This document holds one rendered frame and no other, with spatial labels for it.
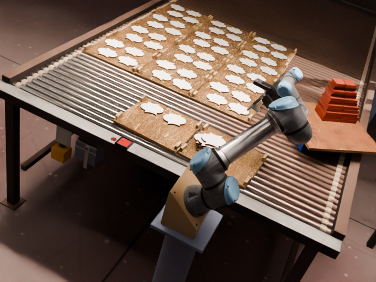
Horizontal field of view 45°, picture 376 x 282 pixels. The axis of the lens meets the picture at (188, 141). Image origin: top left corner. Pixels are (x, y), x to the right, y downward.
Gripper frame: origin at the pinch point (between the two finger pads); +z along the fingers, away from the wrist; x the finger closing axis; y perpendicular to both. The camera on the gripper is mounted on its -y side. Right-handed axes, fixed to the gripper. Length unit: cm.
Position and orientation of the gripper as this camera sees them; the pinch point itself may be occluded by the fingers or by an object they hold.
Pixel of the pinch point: (251, 104)
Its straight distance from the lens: 260.8
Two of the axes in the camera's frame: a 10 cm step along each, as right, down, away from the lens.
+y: 6.3, 7.7, -0.3
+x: 5.4, -4.1, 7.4
